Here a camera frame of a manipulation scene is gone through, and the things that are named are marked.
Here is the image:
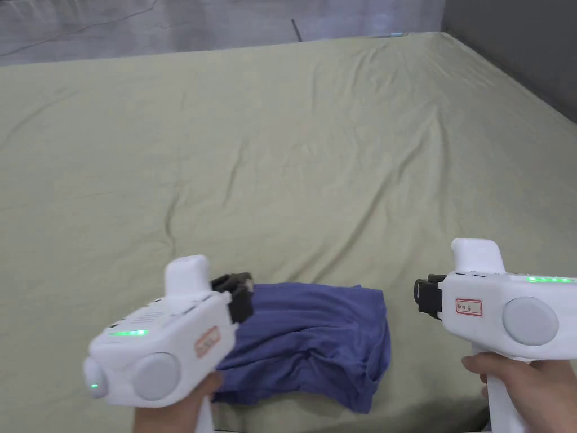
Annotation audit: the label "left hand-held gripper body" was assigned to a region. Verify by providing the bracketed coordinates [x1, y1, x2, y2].
[83, 254, 255, 433]

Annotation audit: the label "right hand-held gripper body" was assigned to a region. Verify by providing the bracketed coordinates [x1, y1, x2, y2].
[414, 238, 577, 433]

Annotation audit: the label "person's left hand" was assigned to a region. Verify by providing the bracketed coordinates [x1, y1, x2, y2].
[133, 373, 224, 433]

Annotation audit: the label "person's right hand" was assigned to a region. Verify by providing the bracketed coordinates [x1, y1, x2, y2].
[461, 352, 577, 433]

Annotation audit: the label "dark blue shirt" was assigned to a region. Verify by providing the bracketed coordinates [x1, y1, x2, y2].
[210, 283, 392, 415]

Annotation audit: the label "bed with pale green sheet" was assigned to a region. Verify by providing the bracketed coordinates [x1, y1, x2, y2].
[0, 31, 577, 433]

